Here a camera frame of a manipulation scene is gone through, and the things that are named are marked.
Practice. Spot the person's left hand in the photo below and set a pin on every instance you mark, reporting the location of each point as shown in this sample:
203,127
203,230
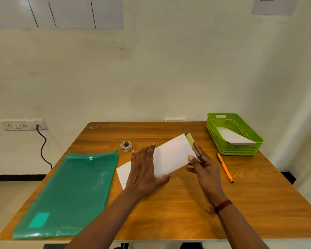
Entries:
142,178

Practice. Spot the person's right hand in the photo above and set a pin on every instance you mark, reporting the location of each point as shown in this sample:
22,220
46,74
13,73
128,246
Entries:
210,178

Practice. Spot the small clear tape roll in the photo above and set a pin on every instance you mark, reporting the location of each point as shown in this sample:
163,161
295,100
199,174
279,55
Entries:
126,147

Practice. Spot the green plastic basket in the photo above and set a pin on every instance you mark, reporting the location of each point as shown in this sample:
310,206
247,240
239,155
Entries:
238,150

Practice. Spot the green translucent plastic folder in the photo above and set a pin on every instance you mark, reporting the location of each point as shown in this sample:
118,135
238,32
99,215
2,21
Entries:
72,191

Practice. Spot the person's left forearm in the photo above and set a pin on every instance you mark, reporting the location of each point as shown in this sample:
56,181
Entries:
103,223

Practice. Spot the person's right leg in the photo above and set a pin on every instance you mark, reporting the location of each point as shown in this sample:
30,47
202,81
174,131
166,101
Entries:
191,246

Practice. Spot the orange pen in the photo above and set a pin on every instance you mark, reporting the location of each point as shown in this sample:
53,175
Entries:
225,168

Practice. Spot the dark red wrist band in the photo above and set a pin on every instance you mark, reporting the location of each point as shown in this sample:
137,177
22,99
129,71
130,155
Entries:
224,205

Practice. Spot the grey metal table leg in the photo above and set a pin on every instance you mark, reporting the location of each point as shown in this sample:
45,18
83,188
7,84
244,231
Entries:
125,245

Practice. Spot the dark grey table foot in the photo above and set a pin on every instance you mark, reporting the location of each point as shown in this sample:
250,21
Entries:
54,246

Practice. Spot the black skirting board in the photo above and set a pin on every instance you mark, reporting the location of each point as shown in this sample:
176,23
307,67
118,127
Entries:
15,177

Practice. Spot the white blank wall plate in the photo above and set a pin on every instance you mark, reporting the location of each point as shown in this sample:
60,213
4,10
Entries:
175,119

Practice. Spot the white wall socket panel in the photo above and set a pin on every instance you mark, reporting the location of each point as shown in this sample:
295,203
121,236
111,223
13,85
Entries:
18,125

